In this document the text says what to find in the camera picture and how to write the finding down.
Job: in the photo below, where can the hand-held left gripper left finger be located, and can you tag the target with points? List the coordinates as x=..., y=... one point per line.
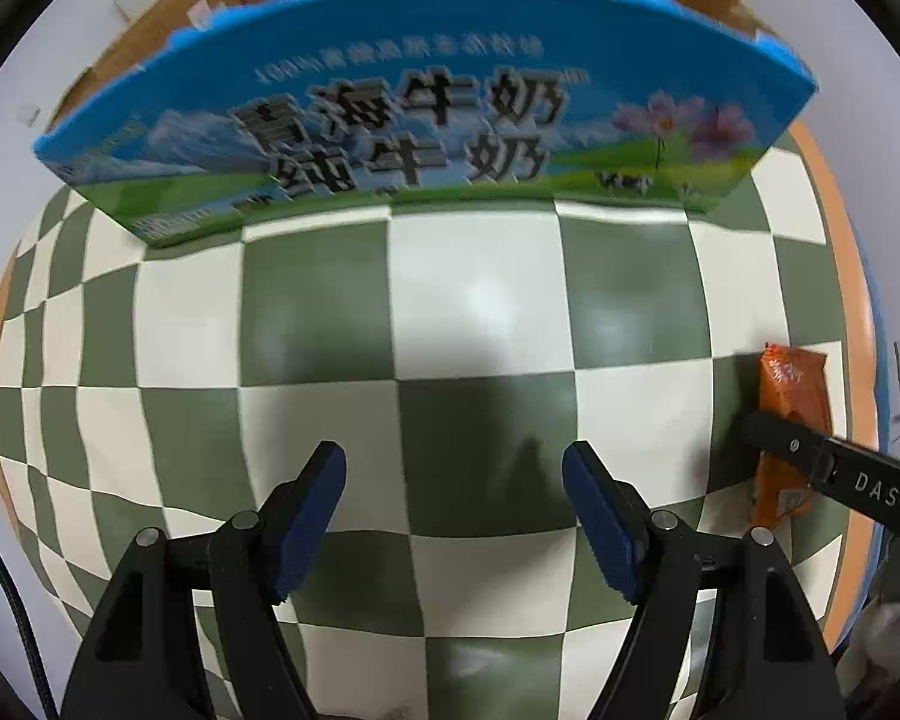
x=311, y=517

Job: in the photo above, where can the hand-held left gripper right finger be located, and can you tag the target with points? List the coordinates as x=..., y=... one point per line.
x=596, y=521

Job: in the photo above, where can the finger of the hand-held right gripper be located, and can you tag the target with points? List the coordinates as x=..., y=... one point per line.
x=780, y=435

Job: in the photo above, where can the crumpled white plastic bag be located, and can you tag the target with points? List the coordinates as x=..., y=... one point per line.
x=896, y=645

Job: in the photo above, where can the green white checkered tablecloth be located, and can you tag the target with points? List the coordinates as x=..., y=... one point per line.
x=420, y=360

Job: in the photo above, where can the orange snack packet white code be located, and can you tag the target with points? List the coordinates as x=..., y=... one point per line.
x=791, y=390

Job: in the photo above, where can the blue printed milk carton box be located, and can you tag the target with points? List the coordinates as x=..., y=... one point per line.
x=420, y=127

